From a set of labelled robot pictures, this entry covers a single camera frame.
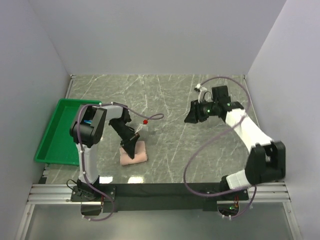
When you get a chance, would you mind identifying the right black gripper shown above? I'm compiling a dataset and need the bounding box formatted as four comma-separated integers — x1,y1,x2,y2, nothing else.
183,98,218,125

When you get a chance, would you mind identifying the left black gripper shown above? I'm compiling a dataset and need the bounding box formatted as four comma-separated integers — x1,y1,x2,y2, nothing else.
110,118,141,159

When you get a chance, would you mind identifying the pink towel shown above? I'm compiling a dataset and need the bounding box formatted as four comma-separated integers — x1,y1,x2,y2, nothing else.
119,141,148,166

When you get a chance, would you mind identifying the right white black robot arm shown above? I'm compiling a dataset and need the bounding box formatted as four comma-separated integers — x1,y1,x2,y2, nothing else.
184,84,286,200

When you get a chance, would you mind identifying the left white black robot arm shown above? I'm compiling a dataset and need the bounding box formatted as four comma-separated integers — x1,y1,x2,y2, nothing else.
69,103,140,201

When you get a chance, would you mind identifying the green plastic tray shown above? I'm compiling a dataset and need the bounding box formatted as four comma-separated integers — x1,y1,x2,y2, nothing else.
34,98,100,166

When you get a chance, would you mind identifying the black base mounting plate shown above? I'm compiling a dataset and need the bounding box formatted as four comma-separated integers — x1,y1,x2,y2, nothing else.
70,183,249,216

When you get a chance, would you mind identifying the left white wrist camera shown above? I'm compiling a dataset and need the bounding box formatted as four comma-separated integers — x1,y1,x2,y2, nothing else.
135,119,149,133

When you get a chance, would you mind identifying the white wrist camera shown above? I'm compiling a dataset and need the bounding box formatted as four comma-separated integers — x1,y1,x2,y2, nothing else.
194,83,208,103
135,119,149,133

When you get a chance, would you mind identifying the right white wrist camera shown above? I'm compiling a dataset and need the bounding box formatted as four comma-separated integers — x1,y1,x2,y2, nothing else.
194,83,208,103

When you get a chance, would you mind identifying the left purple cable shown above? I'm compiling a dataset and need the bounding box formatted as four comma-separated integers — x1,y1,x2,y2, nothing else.
77,103,165,222

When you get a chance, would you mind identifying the purple cable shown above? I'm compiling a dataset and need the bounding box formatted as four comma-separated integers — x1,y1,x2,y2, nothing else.
77,103,165,222
183,76,258,219

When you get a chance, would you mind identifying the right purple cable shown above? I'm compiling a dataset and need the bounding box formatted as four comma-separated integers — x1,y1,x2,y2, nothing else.
183,76,258,219

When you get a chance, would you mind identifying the aluminium rail frame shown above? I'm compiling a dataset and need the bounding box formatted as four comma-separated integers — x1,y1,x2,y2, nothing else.
18,74,301,240

